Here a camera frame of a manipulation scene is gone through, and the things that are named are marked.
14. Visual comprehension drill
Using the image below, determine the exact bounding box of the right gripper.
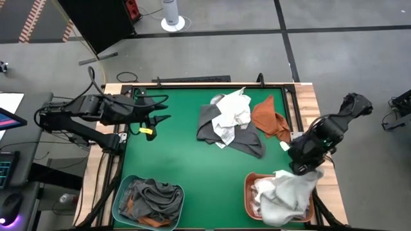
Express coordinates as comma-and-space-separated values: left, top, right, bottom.
288, 136, 335, 176

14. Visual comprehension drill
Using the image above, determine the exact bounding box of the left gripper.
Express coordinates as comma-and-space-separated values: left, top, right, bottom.
123, 95, 172, 142

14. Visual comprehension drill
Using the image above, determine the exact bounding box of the orange towel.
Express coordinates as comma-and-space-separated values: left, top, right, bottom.
250, 95, 292, 144
127, 195, 171, 228

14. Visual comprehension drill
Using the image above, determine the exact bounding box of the pale grey towel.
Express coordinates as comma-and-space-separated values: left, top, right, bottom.
258, 169, 324, 228

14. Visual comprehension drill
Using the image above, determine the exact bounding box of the light grey waffle towel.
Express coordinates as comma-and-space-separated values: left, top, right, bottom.
210, 86, 252, 150

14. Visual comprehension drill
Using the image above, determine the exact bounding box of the dark grey white-dashed towel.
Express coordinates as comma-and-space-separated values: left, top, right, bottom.
119, 181, 142, 219

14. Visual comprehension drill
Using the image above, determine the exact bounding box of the orange plastic basket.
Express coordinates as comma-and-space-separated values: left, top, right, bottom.
243, 172, 315, 224

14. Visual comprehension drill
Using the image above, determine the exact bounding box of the teal plastic basket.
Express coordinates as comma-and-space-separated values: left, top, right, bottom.
111, 174, 186, 231

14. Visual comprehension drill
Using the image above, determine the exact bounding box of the green table mat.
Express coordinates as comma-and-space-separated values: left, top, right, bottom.
114, 87, 306, 229

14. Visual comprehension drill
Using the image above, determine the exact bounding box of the black power strip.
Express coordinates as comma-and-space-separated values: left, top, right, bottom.
151, 75, 232, 83

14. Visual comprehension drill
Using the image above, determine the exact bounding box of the grey panel foot bar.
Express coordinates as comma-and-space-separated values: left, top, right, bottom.
78, 51, 119, 66

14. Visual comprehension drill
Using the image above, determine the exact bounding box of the white tower fan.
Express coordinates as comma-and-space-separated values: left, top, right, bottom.
160, 0, 186, 33

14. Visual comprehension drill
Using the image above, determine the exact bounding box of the red and black box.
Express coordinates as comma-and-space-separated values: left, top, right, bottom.
125, 0, 142, 21

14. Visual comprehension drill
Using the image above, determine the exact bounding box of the black partition panel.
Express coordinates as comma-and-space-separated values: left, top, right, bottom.
57, 0, 136, 55

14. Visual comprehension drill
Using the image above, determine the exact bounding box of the clear water bottle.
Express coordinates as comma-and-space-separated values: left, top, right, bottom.
58, 193, 79, 206

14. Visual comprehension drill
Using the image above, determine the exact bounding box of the grey side desk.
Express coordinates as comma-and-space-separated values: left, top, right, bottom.
0, 92, 54, 231

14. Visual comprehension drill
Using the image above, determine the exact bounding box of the computer monitor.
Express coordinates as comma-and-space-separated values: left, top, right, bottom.
0, 107, 28, 132

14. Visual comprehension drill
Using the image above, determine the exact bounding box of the backlit keyboard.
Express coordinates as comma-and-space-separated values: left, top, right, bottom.
0, 151, 20, 190

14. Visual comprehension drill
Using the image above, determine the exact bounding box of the black computer mouse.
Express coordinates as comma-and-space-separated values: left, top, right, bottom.
0, 192, 24, 227

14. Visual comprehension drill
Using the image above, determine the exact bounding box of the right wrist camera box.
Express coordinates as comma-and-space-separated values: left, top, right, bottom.
293, 162, 311, 176

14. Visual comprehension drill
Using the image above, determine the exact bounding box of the black floor cable loop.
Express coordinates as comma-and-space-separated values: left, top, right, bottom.
115, 71, 139, 83

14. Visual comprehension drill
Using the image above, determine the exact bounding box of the black aluminium table frame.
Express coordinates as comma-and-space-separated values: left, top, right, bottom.
73, 81, 351, 231

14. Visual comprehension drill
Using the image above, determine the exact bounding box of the black equipment with cables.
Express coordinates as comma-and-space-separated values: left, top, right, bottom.
381, 89, 411, 132

